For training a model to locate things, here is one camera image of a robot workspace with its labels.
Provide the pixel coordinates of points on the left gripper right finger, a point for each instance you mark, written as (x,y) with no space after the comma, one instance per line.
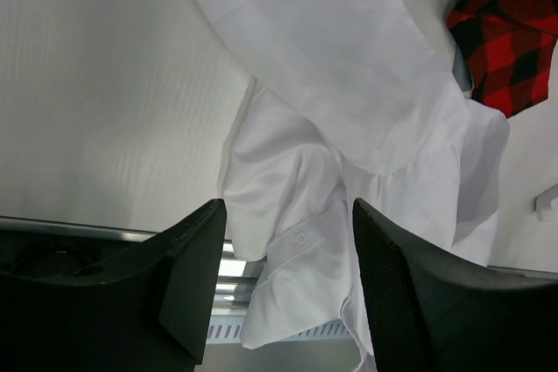
(429,310)

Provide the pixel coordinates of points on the aluminium mounting rail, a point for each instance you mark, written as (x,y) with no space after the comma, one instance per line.
(82,254)

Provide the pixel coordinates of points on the red black plaid shirt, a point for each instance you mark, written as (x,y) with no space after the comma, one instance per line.
(507,46)

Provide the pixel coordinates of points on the slotted grey cable duct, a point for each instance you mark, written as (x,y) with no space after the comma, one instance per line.
(227,329)

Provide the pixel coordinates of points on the white dress shirt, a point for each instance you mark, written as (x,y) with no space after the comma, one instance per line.
(354,103)

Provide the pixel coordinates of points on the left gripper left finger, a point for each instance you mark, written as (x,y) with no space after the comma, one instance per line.
(137,323)

